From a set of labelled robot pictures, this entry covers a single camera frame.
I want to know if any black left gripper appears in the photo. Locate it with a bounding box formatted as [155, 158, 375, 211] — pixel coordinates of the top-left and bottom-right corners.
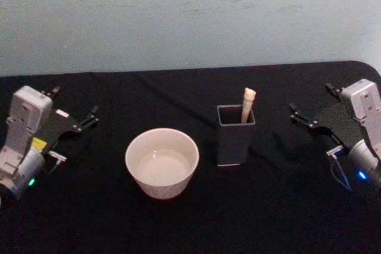
[33, 86, 100, 156]

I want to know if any black table cloth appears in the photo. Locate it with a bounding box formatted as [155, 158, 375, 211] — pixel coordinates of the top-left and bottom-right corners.
[0, 61, 381, 254]

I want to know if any pale wooden utensil handle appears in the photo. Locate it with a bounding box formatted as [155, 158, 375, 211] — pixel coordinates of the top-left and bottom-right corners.
[240, 87, 258, 124]

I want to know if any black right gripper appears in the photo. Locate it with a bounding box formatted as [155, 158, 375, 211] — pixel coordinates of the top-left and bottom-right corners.
[288, 82, 363, 150]

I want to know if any thin cable with silver plug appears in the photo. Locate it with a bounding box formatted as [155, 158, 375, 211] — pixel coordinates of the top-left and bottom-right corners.
[326, 146, 353, 193]
[43, 150, 67, 175]

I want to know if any white round bowl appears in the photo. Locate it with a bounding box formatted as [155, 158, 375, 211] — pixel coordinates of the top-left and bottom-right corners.
[124, 127, 200, 200]

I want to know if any dark grey square holder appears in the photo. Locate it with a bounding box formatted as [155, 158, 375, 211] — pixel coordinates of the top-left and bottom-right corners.
[216, 104, 257, 167]

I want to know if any pale wall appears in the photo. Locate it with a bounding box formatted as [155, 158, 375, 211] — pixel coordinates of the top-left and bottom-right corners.
[0, 0, 381, 77]

